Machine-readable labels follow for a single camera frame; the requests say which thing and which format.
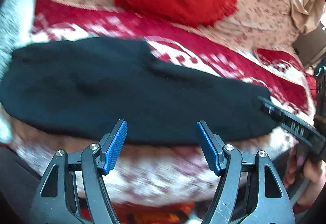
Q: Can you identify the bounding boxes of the black knit pants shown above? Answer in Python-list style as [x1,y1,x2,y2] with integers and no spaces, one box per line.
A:
[1,37,277,145]

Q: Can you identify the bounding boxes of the person's right hand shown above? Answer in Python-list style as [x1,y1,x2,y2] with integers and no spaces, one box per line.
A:
[283,147,325,210]

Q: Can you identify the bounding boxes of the red and white plush blanket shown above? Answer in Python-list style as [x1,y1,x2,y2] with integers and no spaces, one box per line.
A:
[1,0,315,207]

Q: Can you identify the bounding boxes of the grey fluffy fleece garment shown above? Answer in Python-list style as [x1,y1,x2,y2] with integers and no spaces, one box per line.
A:
[0,0,36,144]

